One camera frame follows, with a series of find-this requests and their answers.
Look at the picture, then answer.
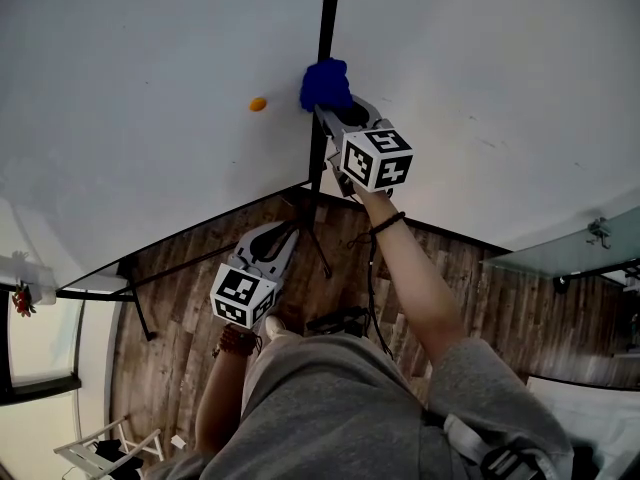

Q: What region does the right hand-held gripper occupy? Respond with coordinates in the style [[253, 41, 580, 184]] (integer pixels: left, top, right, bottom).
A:
[[313, 95, 415, 199]]

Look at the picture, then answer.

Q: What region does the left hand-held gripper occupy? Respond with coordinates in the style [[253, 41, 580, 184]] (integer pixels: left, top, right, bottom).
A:
[[209, 219, 301, 330]]

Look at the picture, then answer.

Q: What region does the blue cloth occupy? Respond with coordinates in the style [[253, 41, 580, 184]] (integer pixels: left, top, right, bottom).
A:
[[298, 57, 355, 115]]

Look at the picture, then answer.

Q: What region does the black-framed whiteboard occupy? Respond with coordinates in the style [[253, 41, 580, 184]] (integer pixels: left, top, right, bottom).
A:
[[0, 0, 346, 294]]

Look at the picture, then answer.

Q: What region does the person's left forearm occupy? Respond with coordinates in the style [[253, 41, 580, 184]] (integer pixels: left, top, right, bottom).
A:
[[193, 323, 262, 455]]

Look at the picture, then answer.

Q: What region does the person's right forearm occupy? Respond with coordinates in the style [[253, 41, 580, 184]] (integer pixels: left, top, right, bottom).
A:
[[355, 189, 472, 367]]

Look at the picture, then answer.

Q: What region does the black metal whiteboard stand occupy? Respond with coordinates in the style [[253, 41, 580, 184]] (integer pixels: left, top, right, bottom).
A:
[[55, 182, 334, 342]]

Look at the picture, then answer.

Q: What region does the person's white shoe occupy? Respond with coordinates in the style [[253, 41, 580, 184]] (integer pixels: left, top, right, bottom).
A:
[[263, 314, 288, 340]]

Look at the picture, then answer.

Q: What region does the black device on floor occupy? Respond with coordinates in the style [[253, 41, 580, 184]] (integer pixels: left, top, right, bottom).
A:
[[305, 305, 372, 339]]

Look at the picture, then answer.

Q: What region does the person's grey clothing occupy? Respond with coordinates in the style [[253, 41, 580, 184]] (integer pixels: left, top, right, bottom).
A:
[[147, 326, 576, 480]]

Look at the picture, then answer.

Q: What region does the black-framed window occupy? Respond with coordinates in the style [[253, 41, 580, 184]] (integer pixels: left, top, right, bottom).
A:
[[0, 282, 85, 408]]

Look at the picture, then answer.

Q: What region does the black garment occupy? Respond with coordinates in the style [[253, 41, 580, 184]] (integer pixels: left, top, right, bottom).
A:
[[93, 437, 146, 475]]

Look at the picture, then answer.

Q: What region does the white ledge tray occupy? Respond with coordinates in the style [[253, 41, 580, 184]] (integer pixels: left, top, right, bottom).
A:
[[0, 250, 58, 305]]

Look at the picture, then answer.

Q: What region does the red flower decoration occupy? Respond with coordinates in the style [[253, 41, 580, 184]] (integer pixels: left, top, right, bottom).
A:
[[11, 283, 37, 318]]

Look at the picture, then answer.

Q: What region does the white folding rack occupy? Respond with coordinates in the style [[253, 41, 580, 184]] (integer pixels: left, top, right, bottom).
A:
[[52, 414, 167, 480]]

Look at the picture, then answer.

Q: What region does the glass panel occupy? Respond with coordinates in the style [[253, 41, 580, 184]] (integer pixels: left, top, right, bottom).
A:
[[480, 206, 640, 280]]

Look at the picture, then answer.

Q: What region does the metal glass clamp fitting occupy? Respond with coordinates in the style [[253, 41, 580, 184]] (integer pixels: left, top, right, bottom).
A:
[[585, 216, 612, 250]]

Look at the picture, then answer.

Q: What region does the white tabletop furniture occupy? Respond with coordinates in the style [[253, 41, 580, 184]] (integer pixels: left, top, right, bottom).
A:
[[527, 374, 640, 480]]

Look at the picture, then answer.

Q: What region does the brown bead bracelet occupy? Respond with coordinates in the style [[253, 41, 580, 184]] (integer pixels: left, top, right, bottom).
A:
[[211, 323, 264, 360]]

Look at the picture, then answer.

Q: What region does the black bead bracelet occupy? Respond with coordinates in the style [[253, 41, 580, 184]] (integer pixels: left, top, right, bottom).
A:
[[368, 210, 407, 236]]

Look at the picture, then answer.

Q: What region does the thin black cable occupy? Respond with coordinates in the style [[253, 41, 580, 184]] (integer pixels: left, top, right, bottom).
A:
[[347, 231, 397, 360]]

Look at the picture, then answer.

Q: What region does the grey strap with black buckle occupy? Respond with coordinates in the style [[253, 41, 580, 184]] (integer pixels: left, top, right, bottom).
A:
[[442, 412, 549, 480]]

